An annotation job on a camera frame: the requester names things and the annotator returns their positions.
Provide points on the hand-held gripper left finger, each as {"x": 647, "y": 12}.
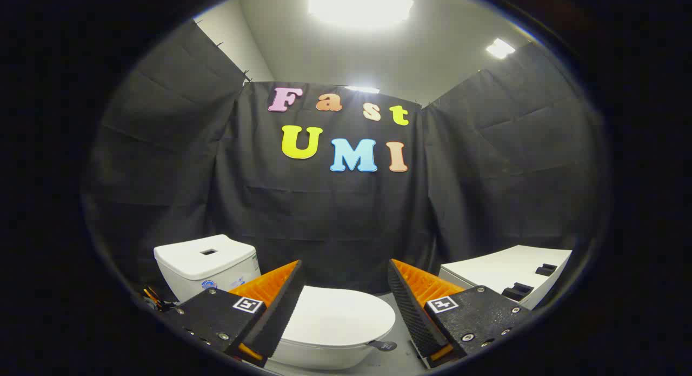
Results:
{"x": 281, "y": 311}

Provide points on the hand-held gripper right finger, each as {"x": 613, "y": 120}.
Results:
{"x": 413, "y": 311}

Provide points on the white toilet lid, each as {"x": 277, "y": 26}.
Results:
{"x": 340, "y": 316}

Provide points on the white drawer cabinet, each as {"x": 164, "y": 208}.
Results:
{"x": 503, "y": 268}

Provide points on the black foam block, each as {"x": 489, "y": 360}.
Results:
{"x": 518, "y": 291}
{"x": 546, "y": 269}

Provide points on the black backdrop cloth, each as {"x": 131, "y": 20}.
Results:
{"x": 335, "y": 219}

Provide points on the ceiling light behind cloth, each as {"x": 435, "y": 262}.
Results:
{"x": 362, "y": 89}

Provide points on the small ceiling light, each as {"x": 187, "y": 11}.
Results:
{"x": 500, "y": 48}

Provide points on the large ceiling light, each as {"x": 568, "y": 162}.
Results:
{"x": 359, "y": 5}

